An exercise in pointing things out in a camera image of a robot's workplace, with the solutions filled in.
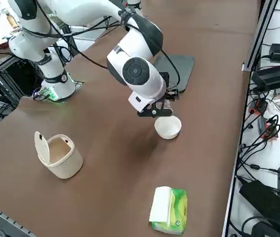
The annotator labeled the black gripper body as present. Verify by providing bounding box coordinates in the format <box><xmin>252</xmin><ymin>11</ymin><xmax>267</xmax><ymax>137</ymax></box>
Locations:
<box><xmin>156</xmin><ymin>88</ymin><xmax>180</xmax><ymax>103</ymax></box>

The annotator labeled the clear glass measuring cup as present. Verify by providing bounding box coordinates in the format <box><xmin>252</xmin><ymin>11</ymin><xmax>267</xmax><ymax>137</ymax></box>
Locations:
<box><xmin>155</xmin><ymin>98</ymin><xmax>173</xmax><ymax>111</ymax></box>

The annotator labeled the white bowl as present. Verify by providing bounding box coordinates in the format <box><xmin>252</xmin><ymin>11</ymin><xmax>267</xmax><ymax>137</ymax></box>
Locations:
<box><xmin>154</xmin><ymin>116</ymin><xmax>182</xmax><ymax>140</ymax></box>

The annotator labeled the dark grey square tray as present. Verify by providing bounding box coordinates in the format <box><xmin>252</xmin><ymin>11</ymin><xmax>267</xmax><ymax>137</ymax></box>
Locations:
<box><xmin>154</xmin><ymin>54</ymin><xmax>196</xmax><ymax>94</ymax></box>

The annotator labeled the green tissue pack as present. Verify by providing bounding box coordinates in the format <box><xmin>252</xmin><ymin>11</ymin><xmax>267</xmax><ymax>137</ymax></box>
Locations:
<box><xmin>149</xmin><ymin>186</ymin><xmax>189</xmax><ymax>233</ymax></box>

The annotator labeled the cream flip-lid bin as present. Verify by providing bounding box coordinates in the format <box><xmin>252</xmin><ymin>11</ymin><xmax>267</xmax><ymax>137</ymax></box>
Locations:
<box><xmin>34</xmin><ymin>131</ymin><xmax>84</xmax><ymax>180</ymax></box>

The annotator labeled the large black power brick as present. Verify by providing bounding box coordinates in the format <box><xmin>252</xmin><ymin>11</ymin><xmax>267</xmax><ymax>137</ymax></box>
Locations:
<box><xmin>239</xmin><ymin>179</ymin><xmax>280</xmax><ymax>224</ymax></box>

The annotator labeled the brown bottle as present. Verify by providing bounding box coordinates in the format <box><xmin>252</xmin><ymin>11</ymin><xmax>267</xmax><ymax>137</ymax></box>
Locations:
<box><xmin>6</xmin><ymin>11</ymin><xmax>20</xmax><ymax>30</ymax></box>

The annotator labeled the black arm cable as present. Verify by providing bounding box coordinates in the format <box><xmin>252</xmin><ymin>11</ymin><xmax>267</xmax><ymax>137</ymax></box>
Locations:
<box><xmin>123</xmin><ymin>22</ymin><xmax>181</xmax><ymax>91</ymax></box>

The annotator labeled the black cable with white tag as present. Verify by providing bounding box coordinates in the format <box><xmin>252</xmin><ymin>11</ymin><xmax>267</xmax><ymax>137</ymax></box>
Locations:
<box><xmin>48</xmin><ymin>14</ymin><xmax>111</xmax><ymax>70</ymax></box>

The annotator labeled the aluminium profile rail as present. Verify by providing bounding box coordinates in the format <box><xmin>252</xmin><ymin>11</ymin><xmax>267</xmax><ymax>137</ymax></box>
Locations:
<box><xmin>242</xmin><ymin>0</ymin><xmax>279</xmax><ymax>72</ymax></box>

